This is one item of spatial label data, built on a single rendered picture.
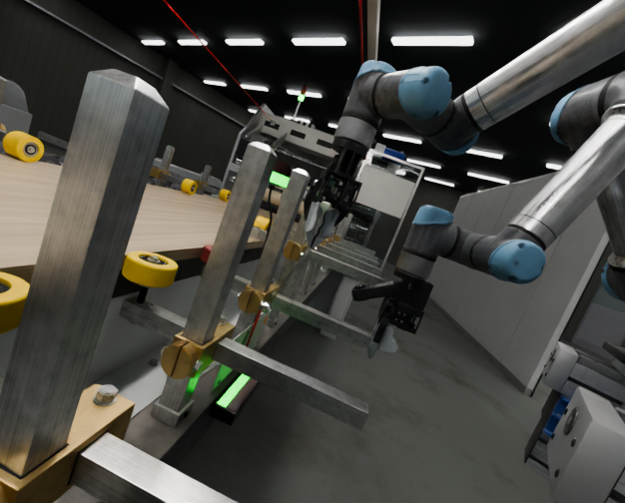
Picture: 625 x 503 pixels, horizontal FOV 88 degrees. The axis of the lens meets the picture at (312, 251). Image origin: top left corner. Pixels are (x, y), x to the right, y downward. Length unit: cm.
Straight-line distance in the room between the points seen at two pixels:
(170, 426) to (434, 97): 64
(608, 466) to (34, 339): 48
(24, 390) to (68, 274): 9
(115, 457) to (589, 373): 85
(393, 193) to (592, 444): 269
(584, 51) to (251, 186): 50
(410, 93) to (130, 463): 57
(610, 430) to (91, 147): 48
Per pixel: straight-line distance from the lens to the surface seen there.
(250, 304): 72
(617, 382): 93
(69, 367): 30
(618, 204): 97
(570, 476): 45
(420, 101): 57
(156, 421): 60
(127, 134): 24
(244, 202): 46
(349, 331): 76
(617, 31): 66
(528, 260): 64
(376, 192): 298
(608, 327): 1458
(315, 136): 344
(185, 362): 51
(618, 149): 76
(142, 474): 36
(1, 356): 60
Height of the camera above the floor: 108
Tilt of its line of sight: 7 degrees down
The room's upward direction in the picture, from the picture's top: 21 degrees clockwise
